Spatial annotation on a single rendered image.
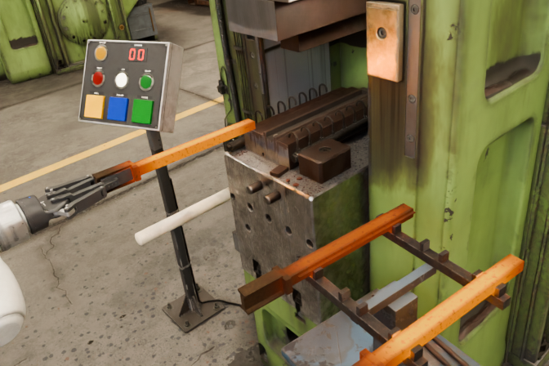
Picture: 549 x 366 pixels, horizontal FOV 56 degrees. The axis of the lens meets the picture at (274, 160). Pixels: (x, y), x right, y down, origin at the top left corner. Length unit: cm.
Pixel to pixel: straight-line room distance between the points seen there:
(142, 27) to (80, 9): 96
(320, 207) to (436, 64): 45
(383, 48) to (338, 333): 65
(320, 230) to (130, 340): 121
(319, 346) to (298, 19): 77
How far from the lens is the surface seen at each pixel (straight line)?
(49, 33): 604
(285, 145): 137
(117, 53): 179
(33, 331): 256
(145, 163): 120
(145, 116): 167
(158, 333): 231
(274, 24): 125
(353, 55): 177
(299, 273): 97
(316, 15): 133
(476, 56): 116
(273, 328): 193
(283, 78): 165
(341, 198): 136
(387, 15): 117
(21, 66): 609
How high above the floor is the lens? 160
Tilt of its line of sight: 28 degrees down
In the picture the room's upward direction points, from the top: 6 degrees counter-clockwise
